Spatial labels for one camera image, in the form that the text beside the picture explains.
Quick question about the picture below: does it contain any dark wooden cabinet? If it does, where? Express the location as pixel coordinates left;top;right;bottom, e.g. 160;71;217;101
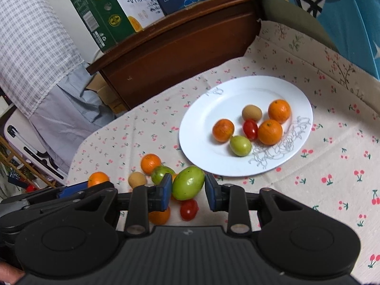
86;0;263;110

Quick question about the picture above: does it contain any wooden rack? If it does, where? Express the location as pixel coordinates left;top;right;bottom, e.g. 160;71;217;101
0;137;57;190

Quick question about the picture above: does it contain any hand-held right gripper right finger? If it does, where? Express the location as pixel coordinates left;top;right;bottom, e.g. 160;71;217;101
205;174;300;235

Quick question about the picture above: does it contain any cherry print cloth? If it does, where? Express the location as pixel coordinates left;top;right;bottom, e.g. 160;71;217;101
65;56;380;285

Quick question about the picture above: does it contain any red cherry tomato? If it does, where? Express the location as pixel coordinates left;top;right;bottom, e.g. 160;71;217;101
243;119;258;141
180;199;199;221

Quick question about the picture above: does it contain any blue blanket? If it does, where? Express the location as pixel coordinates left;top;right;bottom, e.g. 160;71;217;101
252;0;380;79

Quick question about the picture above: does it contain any green and white carton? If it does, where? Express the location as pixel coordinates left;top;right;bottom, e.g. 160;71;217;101
70;0;165;52

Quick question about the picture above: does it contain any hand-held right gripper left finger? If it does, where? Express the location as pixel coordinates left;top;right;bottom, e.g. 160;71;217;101
74;173;173;236

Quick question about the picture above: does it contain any blue striped cloth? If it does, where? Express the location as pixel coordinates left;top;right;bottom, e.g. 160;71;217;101
30;62;128;173

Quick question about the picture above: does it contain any cardboard box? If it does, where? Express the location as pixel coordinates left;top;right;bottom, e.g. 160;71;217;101
86;74;127;115

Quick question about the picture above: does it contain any brown longan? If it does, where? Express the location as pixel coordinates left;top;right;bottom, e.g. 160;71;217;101
128;171;148;189
242;105;262;122

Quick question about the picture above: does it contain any large green tomato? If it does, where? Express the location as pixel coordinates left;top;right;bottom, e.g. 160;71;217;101
172;166;206;201

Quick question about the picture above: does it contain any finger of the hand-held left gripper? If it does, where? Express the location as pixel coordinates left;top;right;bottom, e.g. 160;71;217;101
30;183;89;208

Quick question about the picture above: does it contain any floral print beige cloth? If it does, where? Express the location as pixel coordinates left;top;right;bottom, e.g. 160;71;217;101
255;20;380;107

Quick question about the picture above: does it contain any grey checked cloth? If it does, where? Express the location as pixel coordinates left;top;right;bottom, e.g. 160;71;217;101
0;0;85;119

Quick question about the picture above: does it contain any white plate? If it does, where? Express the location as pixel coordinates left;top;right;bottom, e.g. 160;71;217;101
179;76;314;177

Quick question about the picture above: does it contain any orange mandarin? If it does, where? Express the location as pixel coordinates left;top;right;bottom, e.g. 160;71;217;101
148;206;171;225
212;119;235;142
258;119;283;145
268;99;291;124
141;154;162;175
88;171;110;187

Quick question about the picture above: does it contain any olive green cushion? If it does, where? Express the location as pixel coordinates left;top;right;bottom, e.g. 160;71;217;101
261;0;339;54

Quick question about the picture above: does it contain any half ripe green tomato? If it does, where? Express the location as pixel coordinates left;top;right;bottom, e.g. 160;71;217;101
151;166;176;185

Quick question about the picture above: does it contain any white folded plastic table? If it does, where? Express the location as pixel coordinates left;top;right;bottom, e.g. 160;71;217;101
4;111;67;186

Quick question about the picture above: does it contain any person's left hand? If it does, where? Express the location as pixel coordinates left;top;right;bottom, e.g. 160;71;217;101
0;263;26;285

